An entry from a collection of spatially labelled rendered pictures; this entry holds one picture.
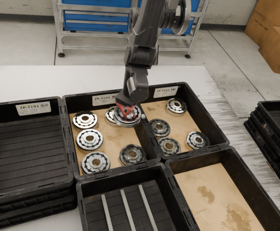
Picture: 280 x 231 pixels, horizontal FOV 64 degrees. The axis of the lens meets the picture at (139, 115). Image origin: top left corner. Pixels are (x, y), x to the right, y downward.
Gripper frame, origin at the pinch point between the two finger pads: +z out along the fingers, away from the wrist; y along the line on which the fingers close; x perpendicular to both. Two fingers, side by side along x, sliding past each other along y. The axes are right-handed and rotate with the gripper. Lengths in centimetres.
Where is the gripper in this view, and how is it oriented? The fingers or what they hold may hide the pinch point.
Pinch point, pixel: (128, 110)
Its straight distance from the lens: 83.8
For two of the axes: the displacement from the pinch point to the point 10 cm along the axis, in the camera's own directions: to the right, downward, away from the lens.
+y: 4.6, -6.3, 6.3
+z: -1.4, 6.5, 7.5
